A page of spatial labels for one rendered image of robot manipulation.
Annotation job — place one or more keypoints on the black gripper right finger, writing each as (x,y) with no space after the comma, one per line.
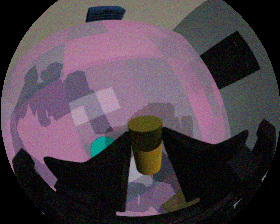
(195,162)

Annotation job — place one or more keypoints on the yellow cylinder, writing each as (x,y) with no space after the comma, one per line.
(146,133)

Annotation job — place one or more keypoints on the cyan circle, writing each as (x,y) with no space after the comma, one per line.
(100,144)

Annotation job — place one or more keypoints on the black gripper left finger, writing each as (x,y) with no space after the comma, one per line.
(107,173)

